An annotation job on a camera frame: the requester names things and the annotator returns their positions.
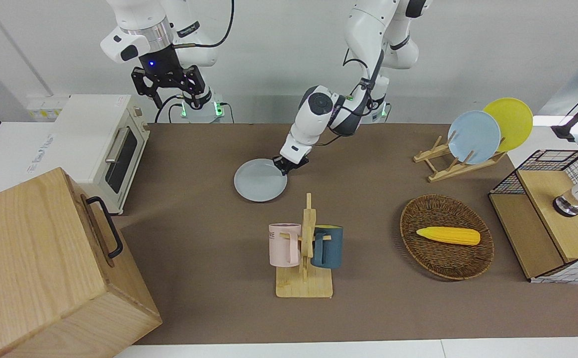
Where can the yellow corn cob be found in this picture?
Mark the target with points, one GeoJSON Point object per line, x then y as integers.
{"type": "Point", "coordinates": [448, 235]}

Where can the white wall outlet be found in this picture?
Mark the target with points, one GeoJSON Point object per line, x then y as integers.
{"type": "Point", "coordinates": [45, 108]}

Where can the dark blue mug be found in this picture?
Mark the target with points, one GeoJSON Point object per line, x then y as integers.
{"type": "Point", "coordinates": [331, 248]}

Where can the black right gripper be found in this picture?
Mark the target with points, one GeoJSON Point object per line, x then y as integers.
{"type": "Point", "coordinates": [167, 78]}

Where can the yellow plate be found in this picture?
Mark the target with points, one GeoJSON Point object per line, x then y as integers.
{"type": "Point", "coordinates": [515, 119]}

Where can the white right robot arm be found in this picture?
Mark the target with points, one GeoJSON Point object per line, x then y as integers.
{"type": "Point", "coordinates": [139, 30]}

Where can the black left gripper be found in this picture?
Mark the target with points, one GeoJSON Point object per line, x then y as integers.
{"type": "Point", "coordinates": [298, 162]}

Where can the light blue plate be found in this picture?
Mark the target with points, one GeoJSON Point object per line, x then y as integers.
{"type": "Point", "coordinates": [475, 136]}

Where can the white toaster oven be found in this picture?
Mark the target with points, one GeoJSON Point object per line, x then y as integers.
{"type": "Point", "coordinates": [90, 139]}

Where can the wooden plate rack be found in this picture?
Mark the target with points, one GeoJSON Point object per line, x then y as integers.
{"type": "Point", "coordinates": [448, 173]}

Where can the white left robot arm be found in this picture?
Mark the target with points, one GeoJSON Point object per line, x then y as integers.
{"type": "Point", "coordinates": [313, 119]}

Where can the gray round plate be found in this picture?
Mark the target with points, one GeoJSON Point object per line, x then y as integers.
{"type": "Point", "coordinates": [259, 181]}

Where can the pink mug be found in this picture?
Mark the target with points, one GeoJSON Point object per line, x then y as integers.
{"type": "Point", "coordinates": [281, 246]}

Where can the wooden cabinet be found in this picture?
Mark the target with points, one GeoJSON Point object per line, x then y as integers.
{"type": "Point", "coordinates": [35, 273]}

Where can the round wicker basket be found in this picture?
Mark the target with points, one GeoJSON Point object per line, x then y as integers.
{"type": "Point", "coordinates": [443, 258]}

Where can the wooden mug tree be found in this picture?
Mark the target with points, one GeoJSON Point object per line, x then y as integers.
{"type": "Point", "coordinates": [303, 288]}

